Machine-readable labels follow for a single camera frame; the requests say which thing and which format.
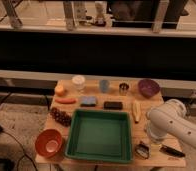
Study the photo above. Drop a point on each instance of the black dish brush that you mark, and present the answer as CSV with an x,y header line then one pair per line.
x,y
142,149

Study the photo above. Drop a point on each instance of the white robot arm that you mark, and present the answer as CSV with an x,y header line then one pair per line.
x,y
169,118

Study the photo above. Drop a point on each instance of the light blue cup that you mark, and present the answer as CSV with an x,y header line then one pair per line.
x,y
104,86

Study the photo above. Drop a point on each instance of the blue sponge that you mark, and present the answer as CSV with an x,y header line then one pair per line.
x,y
88,101

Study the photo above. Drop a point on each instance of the white lidded cup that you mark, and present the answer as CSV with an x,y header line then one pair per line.
x,y
79,82

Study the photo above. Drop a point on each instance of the black rectangular block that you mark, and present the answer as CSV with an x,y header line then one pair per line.
x,y
113,105

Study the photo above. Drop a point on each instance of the small orange fruit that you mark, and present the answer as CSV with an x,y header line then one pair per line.
x,y
59,90

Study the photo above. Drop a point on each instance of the orange carrot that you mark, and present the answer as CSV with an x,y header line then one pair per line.
x,y
65,100

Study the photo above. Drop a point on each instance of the yellow banana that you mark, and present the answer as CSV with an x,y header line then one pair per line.
x,y
136,111

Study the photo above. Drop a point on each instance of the bunch of dark grapes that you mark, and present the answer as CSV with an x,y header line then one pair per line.
x,y
60,116

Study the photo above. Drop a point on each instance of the purple bowl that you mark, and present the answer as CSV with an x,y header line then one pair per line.
x,y
148,88

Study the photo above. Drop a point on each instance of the green plastic tray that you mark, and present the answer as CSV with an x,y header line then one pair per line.
x,y
99,135

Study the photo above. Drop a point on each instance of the orange plastic bowl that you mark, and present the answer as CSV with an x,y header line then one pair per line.
x,y
48,143

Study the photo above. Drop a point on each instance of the black handled tool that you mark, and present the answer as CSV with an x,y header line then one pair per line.
x,y
171,151

